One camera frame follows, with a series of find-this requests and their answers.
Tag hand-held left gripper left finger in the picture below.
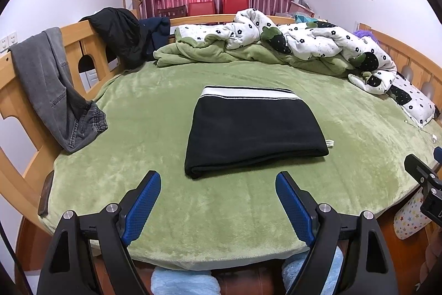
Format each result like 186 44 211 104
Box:
36 171 162 295

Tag red chair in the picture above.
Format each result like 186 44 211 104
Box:
188 1 215 16
223 0 250 15

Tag navy garment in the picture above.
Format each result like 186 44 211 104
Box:
140 17 171 61

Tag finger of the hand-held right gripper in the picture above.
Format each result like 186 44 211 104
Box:
404 148 442 186

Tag white flower-print quilt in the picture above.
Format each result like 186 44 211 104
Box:
174 8 398 95

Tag wooden bed frame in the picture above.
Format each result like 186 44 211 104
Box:
0 13 442 237

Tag white wall socket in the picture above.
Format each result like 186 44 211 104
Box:
0 34 18 52

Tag dark wooden chair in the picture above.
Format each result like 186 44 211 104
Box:
158 5 187 19

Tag black jacket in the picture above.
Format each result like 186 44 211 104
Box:
79 7 146 69

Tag black pants with white stripe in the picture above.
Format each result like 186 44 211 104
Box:
184 85 334 180

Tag white charging cable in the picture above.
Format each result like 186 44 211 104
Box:
402 117 441 143

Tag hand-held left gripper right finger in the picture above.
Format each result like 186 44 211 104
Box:
275 171 399 295

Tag purple plush item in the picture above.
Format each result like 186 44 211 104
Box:
354 30 380 41

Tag light blue fluffy slipper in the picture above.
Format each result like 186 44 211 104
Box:
281 247 344 295
151 269 222 295

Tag grey jeans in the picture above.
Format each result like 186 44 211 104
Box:
9 27 108 153

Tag wooden desk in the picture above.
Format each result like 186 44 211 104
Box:
288 0 315 17

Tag star-print white cloth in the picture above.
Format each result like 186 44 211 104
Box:
394 189 432 240

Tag white flower-print pillow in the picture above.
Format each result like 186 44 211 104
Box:
387 74 436 127

